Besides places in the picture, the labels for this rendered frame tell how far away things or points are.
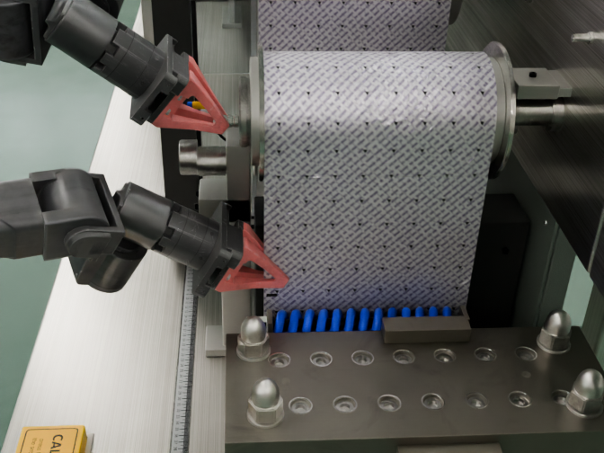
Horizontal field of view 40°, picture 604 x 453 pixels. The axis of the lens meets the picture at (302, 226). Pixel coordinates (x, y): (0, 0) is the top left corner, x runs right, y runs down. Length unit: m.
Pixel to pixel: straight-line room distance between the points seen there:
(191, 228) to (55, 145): 2.84
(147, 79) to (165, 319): 0.41
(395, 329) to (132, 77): 0.38
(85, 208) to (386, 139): 0.30
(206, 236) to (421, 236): 0.23
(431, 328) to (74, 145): 2.89
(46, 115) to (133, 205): 3.13
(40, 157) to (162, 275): 2.40
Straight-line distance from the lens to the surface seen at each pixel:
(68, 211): 0.81
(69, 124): 3.86
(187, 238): 0.87
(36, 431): 1.00
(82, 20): 0.84
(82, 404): 1.05
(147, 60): 0.86
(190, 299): 1.19
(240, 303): 1.05
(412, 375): 0.88
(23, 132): 3.83
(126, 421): 1.02
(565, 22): 0.95
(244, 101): 0.85
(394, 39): 1.06
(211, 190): 0.97
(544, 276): 1.01
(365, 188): 0.87
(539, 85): 0.91
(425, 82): 0.86
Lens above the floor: 1.62
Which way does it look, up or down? 32 degrees down
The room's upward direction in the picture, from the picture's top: 2 degrees clockwise
